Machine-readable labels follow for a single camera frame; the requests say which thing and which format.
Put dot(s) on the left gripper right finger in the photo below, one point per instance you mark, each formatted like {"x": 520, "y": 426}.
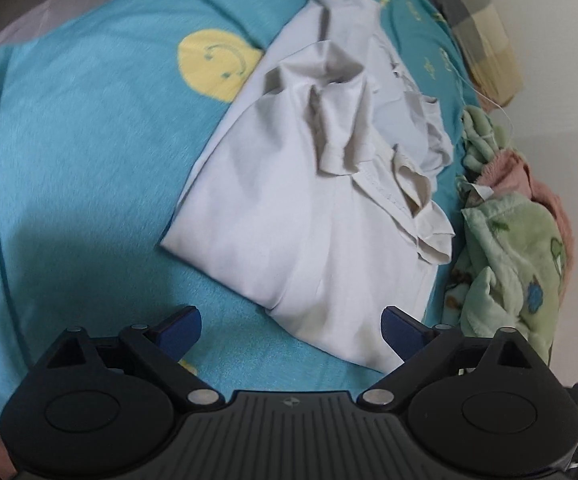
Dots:
{"x": 425, "y": 352}

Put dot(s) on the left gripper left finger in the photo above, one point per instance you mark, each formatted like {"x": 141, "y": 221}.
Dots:
{"x": 158, "y": 350}

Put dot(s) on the white t-shirt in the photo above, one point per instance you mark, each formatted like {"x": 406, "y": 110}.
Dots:
{"x": 313, "y": 197}

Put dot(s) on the green fleece blanket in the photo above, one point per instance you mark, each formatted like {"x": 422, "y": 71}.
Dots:
{"x": 509, "y": 272}

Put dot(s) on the pink fuzzy blanket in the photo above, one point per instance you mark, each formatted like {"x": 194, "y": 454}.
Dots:
{"x": 509, "y": 171}

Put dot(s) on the checkered pillow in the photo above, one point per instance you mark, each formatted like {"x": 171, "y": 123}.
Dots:
{"x": 488, "y": 54}

